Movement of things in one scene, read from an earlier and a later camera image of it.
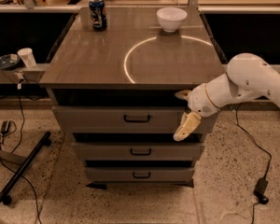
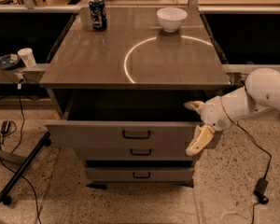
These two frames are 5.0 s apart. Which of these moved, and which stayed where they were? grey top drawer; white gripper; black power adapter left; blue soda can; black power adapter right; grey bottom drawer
Moved: grey top drawer; white gripper
Stayed: black power adapter right; blue soda can; grey bottom drawer; black power adapter left
